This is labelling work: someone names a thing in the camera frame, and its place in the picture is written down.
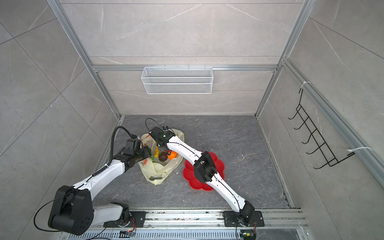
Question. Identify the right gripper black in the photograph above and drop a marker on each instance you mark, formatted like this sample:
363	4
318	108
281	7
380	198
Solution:
157	144

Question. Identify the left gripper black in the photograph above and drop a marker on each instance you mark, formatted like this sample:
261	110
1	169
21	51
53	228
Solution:
147	151

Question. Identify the fake yellow banana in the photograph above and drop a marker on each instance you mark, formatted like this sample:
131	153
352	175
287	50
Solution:
157	152

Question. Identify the fake dark brown fruit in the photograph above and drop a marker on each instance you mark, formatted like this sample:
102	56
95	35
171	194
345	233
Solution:
163	156

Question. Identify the fake orange fruit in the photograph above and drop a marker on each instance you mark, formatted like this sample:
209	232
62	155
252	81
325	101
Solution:
172	155

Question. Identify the cream translucent plastic bag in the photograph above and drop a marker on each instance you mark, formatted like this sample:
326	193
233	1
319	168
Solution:
153	170

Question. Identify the red flower-shaped plastic plate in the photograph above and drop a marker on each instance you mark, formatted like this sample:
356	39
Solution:
200	174

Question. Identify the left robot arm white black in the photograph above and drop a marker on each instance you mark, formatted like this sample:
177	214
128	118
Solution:
73	211

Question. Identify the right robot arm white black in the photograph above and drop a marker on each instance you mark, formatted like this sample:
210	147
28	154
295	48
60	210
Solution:
238	204

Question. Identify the white wire mesh basket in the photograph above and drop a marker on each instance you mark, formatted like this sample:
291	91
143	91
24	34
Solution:
177	80

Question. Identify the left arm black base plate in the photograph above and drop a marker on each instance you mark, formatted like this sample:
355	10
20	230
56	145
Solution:
135	219

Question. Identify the aluminium rail frame front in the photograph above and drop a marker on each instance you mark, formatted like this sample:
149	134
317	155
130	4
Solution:
269	224

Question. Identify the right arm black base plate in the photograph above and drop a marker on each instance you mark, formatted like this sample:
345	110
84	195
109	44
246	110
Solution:
231	220

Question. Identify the black wire hook rack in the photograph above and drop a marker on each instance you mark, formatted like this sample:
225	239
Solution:
316	137

